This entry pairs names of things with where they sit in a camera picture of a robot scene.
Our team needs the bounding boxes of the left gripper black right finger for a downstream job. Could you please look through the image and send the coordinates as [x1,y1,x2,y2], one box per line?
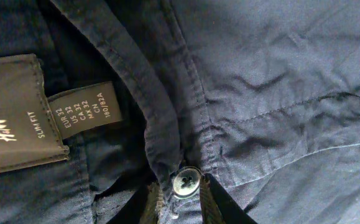
[200,175,225,224]

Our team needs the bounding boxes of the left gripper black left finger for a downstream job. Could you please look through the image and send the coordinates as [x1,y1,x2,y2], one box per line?
[139,183,164,224]

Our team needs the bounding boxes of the navy blue shorts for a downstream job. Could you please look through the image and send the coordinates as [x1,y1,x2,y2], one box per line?
[0,1,360,223]

